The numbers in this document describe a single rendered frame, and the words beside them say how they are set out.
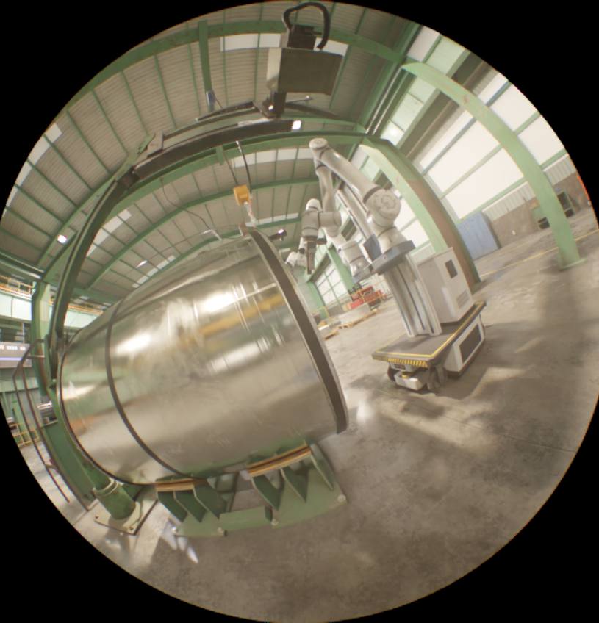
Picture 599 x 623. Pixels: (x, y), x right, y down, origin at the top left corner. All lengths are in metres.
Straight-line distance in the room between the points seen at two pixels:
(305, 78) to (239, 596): 1.72
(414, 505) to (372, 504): 0.18
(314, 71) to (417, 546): 1.50
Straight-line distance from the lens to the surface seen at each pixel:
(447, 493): 0.90
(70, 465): 2.53
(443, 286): 1.45
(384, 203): 1.05
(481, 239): 10.02
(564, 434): 1.06
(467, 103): 3.51
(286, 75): 0.74
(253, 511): 1.07
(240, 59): 11.98
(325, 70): 0.79
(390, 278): 1.56
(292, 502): 1.08
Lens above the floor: 0.80
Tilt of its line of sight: 4 degrees up
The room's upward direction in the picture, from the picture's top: 24 degrees counter-clockwise
